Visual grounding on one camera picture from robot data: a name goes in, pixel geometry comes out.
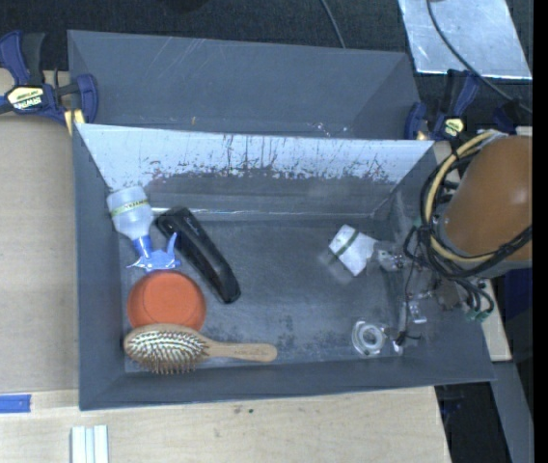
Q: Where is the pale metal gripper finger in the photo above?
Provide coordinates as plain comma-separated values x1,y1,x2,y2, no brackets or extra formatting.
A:
374,246,403,274
391,303,428,356

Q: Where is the grey metal bin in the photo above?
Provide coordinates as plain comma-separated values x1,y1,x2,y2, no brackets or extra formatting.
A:
66,29,498,412

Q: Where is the black stapler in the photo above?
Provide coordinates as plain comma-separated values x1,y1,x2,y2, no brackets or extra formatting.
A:
154,205,243,306

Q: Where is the orange round bowl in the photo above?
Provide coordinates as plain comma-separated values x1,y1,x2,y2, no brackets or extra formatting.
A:
125,269,208,333

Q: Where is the wooden hairbrush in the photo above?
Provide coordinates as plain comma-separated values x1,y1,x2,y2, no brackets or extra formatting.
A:
123,322,279,376

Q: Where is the clear spray bottle blue nozzle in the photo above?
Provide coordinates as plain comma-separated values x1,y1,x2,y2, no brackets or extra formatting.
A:
105,185,182,274

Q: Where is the clear glass ring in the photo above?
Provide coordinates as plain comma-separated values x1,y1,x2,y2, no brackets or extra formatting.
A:
350,318,391,358

